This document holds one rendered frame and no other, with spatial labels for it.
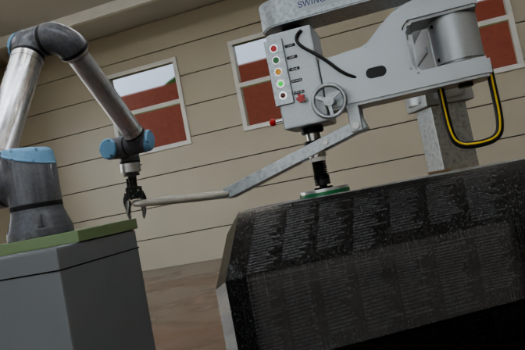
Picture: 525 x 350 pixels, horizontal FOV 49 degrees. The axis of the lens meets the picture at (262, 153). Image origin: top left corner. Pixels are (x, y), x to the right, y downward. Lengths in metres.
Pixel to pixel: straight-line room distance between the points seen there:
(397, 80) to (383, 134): 6.10
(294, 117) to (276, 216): 0.44
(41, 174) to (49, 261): 0.31
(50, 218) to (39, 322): 0.31
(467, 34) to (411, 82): 0.28
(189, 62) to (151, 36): 0.82
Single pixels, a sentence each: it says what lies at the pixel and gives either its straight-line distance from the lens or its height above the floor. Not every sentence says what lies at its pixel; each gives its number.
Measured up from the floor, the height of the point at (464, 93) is 1.18.
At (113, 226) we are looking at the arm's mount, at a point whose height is 0.87.
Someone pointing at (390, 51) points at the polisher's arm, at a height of 1.35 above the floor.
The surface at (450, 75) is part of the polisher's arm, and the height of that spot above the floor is 1.20.
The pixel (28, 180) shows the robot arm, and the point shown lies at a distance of 1.78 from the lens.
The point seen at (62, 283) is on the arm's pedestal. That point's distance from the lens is 1.58.
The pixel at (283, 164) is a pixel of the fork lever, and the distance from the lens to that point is 2.49.
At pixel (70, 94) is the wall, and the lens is 10.48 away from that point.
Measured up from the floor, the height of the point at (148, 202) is 0.94.
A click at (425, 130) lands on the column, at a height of 1.04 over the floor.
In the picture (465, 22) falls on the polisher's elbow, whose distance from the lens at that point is 2.46.
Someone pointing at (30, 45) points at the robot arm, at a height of 1.56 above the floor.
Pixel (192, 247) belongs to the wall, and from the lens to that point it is 9.37.
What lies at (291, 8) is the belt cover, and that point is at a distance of 2.52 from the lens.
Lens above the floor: 0.88
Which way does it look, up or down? 4 degrees up
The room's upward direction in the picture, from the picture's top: 11 degrees counter-clockwise
